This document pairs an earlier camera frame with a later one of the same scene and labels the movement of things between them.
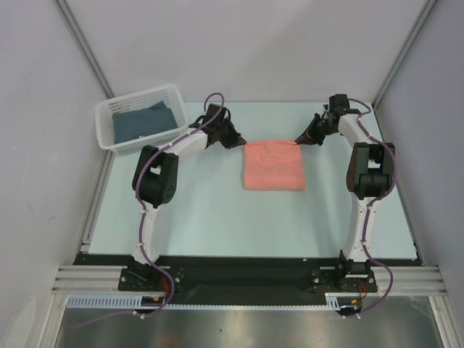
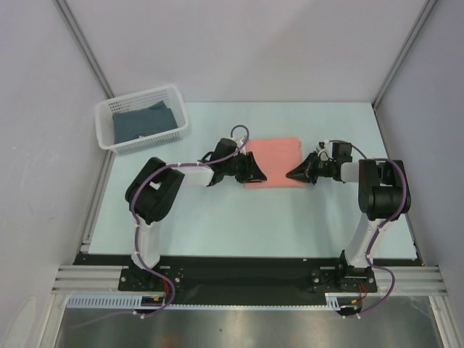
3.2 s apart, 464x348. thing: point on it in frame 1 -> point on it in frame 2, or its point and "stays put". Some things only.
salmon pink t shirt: [273, 165] stays put
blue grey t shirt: [158, 118] stays put
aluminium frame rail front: [88, 279] stays put
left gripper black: [234, 139] -> [246, 159]
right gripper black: [315, 130] -> [312, 169]
